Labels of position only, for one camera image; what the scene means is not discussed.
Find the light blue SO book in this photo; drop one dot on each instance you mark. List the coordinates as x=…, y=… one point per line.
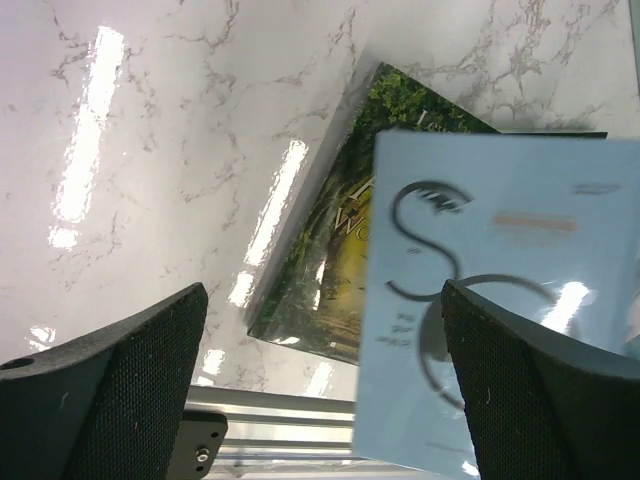
x=546, y=227

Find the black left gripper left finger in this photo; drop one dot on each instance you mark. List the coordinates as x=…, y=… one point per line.
x=106, y=405

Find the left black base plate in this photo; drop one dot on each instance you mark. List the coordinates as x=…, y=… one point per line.
x=198, y=440

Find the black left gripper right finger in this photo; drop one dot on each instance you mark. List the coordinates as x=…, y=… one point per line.
x=539, y=404

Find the aluminium rail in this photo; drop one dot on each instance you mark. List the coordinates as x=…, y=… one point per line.
x=305, y=433

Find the green forest cover book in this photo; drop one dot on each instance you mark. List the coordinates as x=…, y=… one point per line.
x=314, y=300

